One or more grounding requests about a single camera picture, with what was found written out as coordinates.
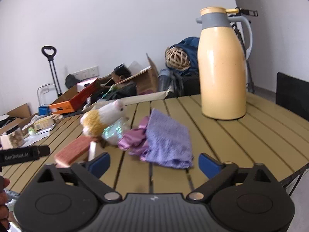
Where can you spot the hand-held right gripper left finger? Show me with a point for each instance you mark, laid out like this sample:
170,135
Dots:
100,164

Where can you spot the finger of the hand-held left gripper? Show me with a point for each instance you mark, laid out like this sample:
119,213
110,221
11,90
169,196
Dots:
44,151

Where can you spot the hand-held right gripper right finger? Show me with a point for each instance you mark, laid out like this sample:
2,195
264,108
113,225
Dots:
208,165

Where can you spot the white foam wedge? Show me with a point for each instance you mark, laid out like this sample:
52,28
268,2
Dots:
92,151

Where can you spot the pink rectangular block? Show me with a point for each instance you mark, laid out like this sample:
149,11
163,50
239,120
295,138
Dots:
72,149

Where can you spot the purple satin cloth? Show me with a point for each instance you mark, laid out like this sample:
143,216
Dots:
132,139

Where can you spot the purple knit towel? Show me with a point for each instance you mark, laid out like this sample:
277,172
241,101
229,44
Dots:
166,140

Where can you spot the person's left hand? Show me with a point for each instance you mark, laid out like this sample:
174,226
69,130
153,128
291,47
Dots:
3,205

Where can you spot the clear jar of nuts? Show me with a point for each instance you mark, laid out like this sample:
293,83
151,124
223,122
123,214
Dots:
13,137

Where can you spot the small green object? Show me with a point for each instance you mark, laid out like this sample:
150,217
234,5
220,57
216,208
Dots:
32,131

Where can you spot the cream flat box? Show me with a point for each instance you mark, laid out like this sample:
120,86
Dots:
44,124

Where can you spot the iridescent plastic wrapper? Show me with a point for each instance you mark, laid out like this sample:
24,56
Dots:
113,133

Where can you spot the small blue box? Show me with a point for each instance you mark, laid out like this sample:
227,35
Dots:
44,110

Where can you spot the beige folding table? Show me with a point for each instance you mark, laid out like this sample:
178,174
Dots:
241,137

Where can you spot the yellow white plush toy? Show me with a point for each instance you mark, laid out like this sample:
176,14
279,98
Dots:
96,120

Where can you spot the low cardboard box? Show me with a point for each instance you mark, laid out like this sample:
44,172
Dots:
18,112

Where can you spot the orange flat box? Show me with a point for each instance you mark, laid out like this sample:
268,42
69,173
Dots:
72,102

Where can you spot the clear plastic container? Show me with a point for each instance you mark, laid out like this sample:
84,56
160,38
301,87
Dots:
41,91

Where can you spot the small black bag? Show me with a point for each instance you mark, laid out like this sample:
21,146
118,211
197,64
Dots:
72,81

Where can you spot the white pink box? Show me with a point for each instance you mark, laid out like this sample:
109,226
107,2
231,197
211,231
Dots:
85,84

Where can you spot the black luggage bag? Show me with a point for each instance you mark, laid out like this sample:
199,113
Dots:
188,84

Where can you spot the dark bag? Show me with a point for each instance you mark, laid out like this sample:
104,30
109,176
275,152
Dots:
122,73

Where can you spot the yellow thermos jug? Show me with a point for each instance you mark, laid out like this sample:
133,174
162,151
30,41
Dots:
222,72

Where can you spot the open cardboard box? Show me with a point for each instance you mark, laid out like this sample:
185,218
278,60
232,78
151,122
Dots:
144,79

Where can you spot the black folding chair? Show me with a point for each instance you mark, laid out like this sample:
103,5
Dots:
293,94

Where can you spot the blue fabric bag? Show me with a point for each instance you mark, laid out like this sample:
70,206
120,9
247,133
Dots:
190,46

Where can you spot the white wall sockets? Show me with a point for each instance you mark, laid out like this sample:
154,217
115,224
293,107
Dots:
87,72

